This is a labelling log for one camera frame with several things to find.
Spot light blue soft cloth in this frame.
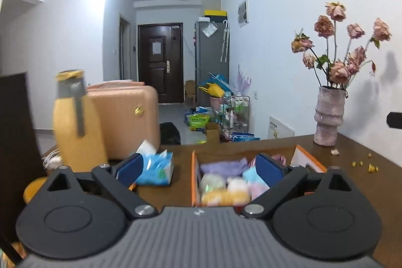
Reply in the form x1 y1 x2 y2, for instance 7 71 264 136
242 168 267 185

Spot blue tissue pack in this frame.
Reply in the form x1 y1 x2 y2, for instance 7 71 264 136
136 140 174 186

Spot peach hard-shell suitcase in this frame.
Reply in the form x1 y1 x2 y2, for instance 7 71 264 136
86 81 161 160

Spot white fluffy ball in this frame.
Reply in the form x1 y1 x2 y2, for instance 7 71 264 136
227 177 249 193

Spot pink ribbed vase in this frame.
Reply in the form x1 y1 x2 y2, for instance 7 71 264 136
314 86 346 147

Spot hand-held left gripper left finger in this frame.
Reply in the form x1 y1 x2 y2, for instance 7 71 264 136
45 152 159 220

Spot lilac soft cloth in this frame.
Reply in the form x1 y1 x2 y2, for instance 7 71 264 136
200 158 248 177

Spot blue flat packet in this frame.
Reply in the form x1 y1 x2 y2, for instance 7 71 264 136
232 133 261 142

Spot wire trolley rack with bottles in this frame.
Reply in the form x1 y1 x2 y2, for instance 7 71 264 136
220 95 251 143

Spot yellow fluffy ball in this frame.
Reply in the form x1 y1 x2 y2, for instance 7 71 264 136
201 189 252 207

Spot yellow plastic item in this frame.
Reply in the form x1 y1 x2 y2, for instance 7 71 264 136
198 83 225 98

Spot tall cardboard box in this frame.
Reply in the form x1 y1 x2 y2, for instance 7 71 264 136
184 80 197 105

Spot lilac dried plant bunch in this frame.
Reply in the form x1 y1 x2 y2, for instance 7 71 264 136
237 65 253 96

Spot dark upright panel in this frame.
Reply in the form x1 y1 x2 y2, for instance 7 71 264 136
0 73 47 243

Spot pink soft cloth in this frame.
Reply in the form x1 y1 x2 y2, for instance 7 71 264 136
249 183 271 201

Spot white paper bag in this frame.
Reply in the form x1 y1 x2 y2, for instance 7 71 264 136
202 21 218 37

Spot orange-edged cardboard box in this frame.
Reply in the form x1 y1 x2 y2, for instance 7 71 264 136
191 145 327 207

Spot green printed sack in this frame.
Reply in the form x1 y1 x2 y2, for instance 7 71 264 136
188 114 210 131

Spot black floor bag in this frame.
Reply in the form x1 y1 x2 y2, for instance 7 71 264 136
160 122 181 145

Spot hanging white umbrellas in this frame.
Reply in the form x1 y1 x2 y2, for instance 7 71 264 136
220 20 230 63

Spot dark brown entrance door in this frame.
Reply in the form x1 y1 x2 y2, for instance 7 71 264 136
138 24 183 103

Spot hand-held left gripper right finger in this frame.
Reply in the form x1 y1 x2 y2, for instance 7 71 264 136
242 152 352 220

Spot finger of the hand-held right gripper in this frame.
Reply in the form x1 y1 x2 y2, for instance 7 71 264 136
387 112 402 130

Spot grey refrigerator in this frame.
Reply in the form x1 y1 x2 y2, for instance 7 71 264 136
195 18 230 89

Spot small open cardboard box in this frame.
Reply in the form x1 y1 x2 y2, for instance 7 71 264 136
206 123 220 143

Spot scattered yellow crumbs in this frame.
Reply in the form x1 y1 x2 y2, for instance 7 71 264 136
351 153 379 173

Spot grey interior door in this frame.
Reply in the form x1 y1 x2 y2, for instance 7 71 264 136
119 13 131 82

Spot yellow bottle with grey strap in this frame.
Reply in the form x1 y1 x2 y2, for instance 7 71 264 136
52 70 109 168

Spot dried pink rose bouquet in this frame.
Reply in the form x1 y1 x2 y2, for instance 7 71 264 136
291 2 393 91

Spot framed wall picture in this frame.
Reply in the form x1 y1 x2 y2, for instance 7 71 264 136
238 0 249 27

